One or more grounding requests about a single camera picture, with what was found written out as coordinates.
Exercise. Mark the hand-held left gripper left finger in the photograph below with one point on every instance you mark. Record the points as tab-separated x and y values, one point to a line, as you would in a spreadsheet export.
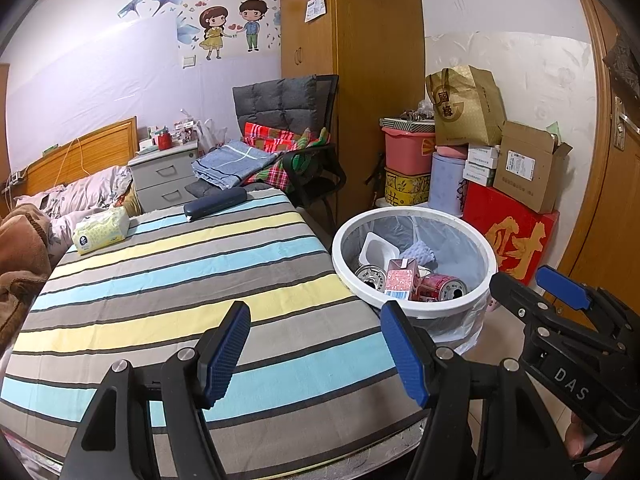
225	355

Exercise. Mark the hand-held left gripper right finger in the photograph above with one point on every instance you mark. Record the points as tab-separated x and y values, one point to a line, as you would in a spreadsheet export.
405	355

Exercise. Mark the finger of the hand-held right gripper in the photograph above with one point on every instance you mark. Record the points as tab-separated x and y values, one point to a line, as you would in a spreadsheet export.
562	287
515	292

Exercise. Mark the clear plastic bin liner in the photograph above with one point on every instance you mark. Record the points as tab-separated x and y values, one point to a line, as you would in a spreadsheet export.
450	332

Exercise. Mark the white round waste bin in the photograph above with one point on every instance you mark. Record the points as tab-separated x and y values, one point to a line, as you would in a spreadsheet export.
460	307

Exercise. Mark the red cartoon drink can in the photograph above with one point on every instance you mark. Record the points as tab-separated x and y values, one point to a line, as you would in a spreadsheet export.
440	285
371	276

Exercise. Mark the pink drink carton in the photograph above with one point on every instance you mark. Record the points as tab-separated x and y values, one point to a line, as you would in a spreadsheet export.
402	277

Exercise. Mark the lilac foam net sleeve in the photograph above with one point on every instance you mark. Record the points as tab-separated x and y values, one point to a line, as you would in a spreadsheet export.
419	254

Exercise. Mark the white yogurt cup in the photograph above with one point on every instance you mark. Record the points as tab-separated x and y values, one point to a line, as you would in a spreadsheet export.
377	250

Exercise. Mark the person's right hand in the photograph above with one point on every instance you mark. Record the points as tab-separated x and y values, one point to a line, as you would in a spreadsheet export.
582	435

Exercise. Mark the red gift box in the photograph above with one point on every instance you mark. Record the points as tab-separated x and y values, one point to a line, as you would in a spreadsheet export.
510	240

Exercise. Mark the striped tablecloth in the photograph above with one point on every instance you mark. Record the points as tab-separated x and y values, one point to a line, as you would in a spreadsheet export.
175	280

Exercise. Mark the wooden door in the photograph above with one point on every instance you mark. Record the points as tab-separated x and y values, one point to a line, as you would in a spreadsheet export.
600	200

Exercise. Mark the white medicine box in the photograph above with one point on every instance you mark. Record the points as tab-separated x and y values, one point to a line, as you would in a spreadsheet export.
484	151
479	177
481	164

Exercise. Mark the open cardboard box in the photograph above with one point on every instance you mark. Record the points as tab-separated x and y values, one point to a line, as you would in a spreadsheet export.
525	170

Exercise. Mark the lilac round tin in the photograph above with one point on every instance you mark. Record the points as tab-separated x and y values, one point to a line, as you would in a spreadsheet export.
445	185

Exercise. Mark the dark blue glasses case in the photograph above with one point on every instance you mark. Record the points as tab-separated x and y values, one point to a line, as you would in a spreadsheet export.
215	204

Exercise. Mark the yellow patterned tin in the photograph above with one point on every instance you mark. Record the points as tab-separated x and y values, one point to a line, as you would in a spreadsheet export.
405	187

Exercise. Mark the green white tissue pack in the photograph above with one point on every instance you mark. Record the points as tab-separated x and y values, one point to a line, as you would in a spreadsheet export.
100	232

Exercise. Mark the pink storage box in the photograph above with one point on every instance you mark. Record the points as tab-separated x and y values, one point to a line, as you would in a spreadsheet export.
407	152

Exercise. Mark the grey nightstand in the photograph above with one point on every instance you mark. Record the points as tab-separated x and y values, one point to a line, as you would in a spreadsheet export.
165	180

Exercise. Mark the red green plaid blanket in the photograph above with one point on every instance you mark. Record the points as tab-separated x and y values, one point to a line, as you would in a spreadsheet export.
272	175

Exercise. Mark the tan paper bag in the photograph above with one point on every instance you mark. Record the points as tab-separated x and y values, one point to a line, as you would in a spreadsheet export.
470	110

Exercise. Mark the blue checked cloth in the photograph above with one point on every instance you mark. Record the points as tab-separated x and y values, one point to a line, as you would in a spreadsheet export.
230	162

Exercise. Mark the patterned flat gift box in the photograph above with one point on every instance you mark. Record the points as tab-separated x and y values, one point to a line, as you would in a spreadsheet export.
405	125

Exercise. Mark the lilac floral duvet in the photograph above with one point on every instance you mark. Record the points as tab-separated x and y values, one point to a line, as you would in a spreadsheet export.
90	190

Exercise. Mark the white plastic bag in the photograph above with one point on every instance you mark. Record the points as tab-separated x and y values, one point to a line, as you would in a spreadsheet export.
210	135

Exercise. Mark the red jar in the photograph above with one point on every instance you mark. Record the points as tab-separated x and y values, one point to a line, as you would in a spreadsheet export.
163	141

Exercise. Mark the red plaid pillow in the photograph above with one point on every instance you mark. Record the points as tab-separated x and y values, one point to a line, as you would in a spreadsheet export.
270	135

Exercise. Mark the brown plush blanket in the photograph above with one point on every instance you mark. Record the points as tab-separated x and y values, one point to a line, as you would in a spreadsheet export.
20	260

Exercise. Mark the dark hanging cloth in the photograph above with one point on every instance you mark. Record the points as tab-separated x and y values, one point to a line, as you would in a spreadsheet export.
622	57

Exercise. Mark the wooden bed headboard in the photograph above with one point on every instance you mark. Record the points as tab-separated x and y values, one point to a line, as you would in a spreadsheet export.
100	145

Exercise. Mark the grey quilted chair cushion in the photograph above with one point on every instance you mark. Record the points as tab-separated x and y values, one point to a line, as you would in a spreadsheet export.
275	100

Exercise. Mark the black office chair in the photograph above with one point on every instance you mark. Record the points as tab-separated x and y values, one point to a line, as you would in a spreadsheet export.
327	105

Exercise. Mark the tall wooden wardrobe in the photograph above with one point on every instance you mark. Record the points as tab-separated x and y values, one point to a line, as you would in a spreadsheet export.
375	60

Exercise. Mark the power strip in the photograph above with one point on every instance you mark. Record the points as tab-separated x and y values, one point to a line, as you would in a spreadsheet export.
15	180

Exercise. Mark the white paper tag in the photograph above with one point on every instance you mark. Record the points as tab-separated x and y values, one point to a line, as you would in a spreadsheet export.
315	9

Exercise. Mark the white wall switch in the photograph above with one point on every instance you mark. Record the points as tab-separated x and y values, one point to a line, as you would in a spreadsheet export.
188	60

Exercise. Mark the cartoon couple wall sticker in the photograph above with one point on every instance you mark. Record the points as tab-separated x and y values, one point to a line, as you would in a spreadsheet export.
215	25

